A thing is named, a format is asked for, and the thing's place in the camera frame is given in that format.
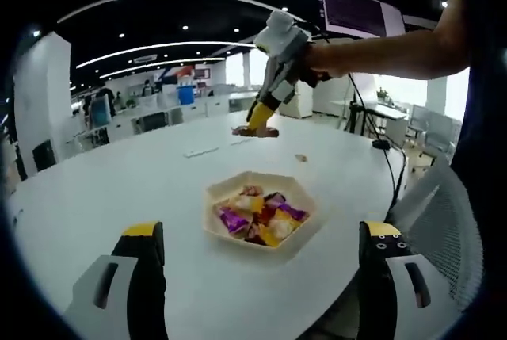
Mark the pile of mixed food snacks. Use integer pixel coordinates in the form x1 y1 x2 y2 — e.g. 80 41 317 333
215 184 310 246

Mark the blue box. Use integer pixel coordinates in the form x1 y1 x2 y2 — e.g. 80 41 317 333
177 85 196 106

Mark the light blue desk monitor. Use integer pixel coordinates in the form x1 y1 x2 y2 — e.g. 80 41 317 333
90 96 112 127

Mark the beige hexagonal container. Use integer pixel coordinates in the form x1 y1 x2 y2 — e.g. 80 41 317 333
204 171 320 252

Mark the brown food packet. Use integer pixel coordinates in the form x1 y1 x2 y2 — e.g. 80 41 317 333
231 125 280 139

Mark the person's right hand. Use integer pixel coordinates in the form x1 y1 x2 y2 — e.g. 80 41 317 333
299 40 346 89

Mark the white side desk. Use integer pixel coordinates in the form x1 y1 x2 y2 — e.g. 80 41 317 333
330 100 409 121

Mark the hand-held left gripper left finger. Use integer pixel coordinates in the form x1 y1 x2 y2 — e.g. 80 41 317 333
65 220 168 340

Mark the overhead monitor screen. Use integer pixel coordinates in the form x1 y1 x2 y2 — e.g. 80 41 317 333
316 0 406 38

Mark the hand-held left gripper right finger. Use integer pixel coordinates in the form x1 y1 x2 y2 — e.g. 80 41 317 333
358 220 456 340

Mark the grey office chair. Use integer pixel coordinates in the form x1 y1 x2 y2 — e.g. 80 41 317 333
410 104 429 139
425 112 460 159

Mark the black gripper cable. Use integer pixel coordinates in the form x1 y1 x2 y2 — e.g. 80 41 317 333
347 72 383 143

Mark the black tripod stand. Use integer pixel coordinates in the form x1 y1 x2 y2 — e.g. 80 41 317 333
342 101 369 135

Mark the white square column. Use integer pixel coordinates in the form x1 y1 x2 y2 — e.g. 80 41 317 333
276 78 314 120

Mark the white mesh office chair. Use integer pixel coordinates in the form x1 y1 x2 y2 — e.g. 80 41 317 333
390 153 486 311

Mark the person's dark shirt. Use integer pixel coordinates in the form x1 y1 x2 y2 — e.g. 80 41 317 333
451 62 504 174

